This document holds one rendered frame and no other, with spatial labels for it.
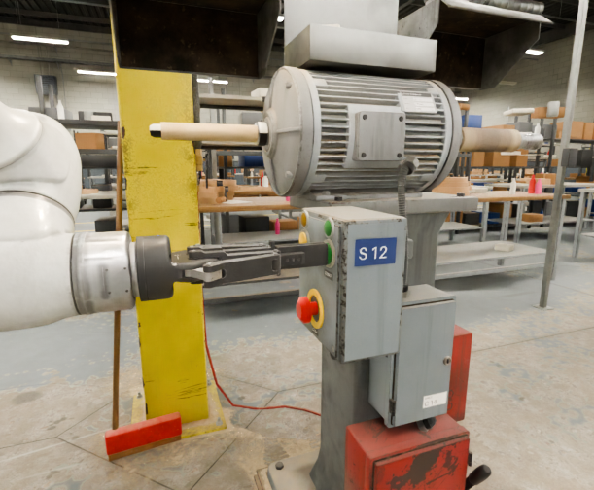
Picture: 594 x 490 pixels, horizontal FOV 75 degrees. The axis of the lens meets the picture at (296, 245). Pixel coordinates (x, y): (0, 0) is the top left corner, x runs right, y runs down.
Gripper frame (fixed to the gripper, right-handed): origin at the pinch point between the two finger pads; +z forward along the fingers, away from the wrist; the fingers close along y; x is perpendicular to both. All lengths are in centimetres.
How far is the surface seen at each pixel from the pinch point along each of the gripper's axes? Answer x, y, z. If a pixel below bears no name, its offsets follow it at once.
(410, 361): -26.1, -11.4, 27.4
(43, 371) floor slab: -107, -199, -87
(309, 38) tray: 34.3, -24.1, 10.6
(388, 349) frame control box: -13.9, 3.5, 11.9
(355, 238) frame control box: 2.5, 3.5, 6.1
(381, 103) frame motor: 23.4, -21.2, 24.4
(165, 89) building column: 40, -119, -11
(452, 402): -46, -21, 48
